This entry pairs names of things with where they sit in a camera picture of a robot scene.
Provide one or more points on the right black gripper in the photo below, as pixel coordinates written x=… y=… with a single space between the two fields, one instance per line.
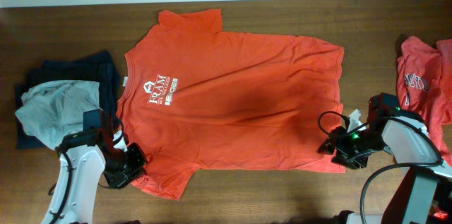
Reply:
x=336 y=142

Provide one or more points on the heathered red printed t-shirt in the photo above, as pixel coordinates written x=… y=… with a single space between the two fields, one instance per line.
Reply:
x=424 y=86

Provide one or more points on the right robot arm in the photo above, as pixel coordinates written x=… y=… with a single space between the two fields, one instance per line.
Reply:
x=424 y=195

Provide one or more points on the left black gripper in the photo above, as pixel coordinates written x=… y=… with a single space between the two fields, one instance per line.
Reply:
x=139 y=160

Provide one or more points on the light grey crumpled garment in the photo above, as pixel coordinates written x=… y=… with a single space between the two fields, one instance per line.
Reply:
x=54 y=109

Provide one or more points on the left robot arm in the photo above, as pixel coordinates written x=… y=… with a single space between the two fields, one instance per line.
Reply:
x=84 y=158

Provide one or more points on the navy blue folded garment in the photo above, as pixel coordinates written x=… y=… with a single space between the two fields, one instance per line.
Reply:
x=98 y=67

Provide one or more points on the orange FRAM t-shirt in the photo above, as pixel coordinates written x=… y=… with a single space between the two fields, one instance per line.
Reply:
x=198 y=97

